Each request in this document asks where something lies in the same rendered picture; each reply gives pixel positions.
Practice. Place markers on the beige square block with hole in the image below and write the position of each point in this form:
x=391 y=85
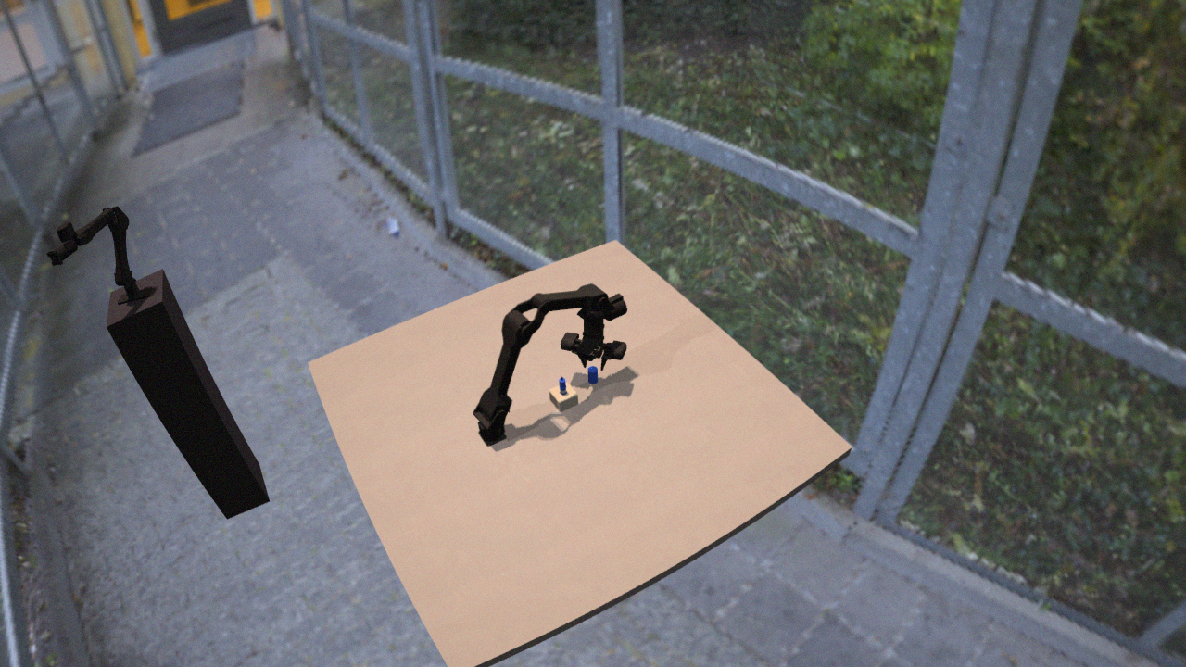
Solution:
x=563 y=402

